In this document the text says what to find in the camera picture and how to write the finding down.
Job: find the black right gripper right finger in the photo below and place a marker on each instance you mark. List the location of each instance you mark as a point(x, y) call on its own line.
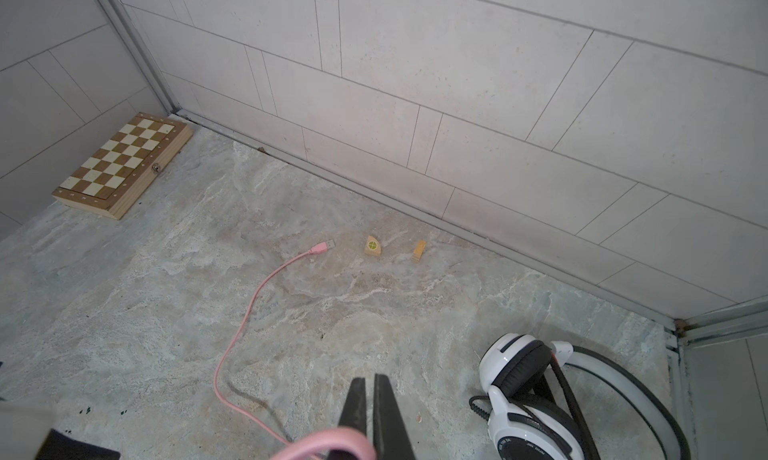
point(390, 437)

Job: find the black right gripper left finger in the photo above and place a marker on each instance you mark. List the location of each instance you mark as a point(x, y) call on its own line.
point(352, 425)

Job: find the white black headphones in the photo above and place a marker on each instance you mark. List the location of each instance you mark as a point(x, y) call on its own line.
point(532, 412)

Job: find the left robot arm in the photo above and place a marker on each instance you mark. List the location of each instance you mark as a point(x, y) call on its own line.
point(28, 433)

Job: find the wooden block green sticker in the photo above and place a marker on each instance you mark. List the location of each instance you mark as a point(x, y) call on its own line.
point(373, 246)

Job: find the wooden block red letter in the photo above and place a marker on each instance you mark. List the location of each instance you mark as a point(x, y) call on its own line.
point(419, 250)

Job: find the wooden folded chess board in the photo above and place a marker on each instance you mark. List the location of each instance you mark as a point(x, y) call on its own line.
point(119, 172)

